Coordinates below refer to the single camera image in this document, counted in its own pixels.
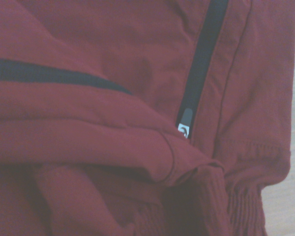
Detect dark red zip jacket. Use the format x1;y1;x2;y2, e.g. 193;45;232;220
0;0;295;236

